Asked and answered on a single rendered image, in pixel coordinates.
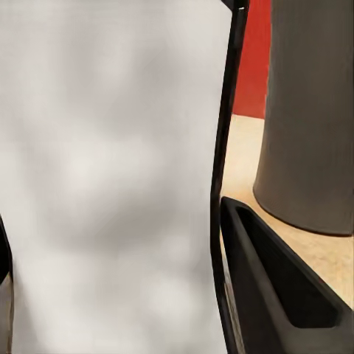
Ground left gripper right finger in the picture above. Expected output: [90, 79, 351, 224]
[220, 196, 354, 354]

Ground bottle of coffee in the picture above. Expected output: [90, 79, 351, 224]
[0, 0, 251, 354]

